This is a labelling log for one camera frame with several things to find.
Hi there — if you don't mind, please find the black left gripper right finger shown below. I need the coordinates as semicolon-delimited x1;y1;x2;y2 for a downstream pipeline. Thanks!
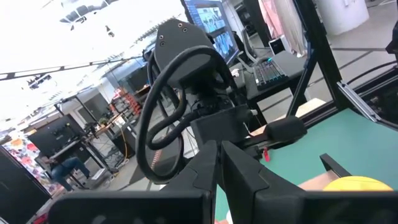
220;140;398;224

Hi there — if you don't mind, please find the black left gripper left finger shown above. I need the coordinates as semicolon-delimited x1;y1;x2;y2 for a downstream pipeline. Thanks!
49;139;218;224

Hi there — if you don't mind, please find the amber bottle yellow cap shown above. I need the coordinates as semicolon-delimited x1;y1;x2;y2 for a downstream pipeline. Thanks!
323;175;394;192

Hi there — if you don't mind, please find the backlit computer keyboard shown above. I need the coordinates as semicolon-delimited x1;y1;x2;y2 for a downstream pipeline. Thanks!
253;58;289;91

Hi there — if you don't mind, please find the office chair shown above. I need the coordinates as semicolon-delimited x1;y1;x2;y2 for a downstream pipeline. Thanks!
241;26;271;68

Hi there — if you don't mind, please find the wooden board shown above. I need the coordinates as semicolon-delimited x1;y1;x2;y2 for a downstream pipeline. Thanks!
297;152;353;192

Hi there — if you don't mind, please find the black office desk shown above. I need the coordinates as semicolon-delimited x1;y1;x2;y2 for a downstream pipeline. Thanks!
236;49;308;125

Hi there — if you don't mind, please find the computer monitor on desk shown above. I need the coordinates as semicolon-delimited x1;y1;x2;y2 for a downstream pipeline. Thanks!
182;0;240;65

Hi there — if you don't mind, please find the green table mat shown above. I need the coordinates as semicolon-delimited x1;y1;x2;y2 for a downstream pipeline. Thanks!
214;107;398;224

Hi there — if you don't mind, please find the person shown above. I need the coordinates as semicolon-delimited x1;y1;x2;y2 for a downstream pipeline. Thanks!
40;154;91;192

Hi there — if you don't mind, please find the silver aluminium bar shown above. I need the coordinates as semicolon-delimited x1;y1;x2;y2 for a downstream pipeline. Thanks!
337;81;382;123

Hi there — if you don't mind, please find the white round column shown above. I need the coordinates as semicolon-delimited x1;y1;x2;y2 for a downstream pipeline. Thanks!
315;0;371;35

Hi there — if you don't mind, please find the floral patterned cloth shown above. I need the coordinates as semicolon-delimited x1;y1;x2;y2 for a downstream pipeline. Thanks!
0;136;62;195

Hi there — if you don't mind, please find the black sleeved right arm cable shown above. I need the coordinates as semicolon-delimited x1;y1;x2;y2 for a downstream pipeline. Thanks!
136;45;237;184

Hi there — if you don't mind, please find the black aluminium table frame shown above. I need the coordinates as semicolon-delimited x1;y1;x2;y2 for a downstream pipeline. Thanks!
248;0;398;147

